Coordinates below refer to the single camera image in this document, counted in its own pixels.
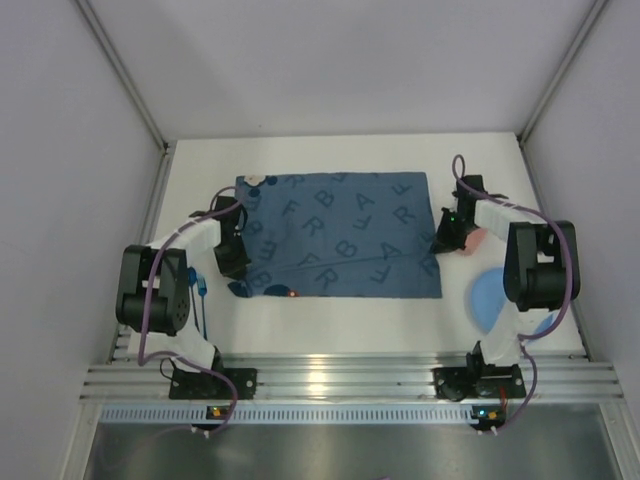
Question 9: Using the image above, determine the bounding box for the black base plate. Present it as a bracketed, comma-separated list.
[433, 365, 526, 402]
[168, 368, 258, 400]

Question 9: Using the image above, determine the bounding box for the aluminium front rail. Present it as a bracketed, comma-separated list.
[80, 354, 624, 404]

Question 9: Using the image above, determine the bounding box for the blue plastic spoon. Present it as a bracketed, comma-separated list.
[187, 267, 199, 329]

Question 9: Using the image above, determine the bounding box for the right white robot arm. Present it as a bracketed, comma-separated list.
[431, 175, 580, 367]

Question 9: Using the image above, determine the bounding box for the blue plastic plate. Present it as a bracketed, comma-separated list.
[465, 267, 559, 336]

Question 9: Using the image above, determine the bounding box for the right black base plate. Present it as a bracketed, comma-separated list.
[433, 365, 526, 402]

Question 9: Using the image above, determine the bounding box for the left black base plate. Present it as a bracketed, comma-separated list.
[168, 368, 258, 400]

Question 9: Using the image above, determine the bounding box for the pink plastic cup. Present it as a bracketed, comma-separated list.
[458, 229, 487, 256]

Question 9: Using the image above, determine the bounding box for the blue lettered cloth placemat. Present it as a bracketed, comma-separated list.
[228, 172, 442, 299]

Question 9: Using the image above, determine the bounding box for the slotted white cable duct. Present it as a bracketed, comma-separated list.
[100, 404, 503, 425]

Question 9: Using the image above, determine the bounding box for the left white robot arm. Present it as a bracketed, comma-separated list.
[115, 196, 250, 372]

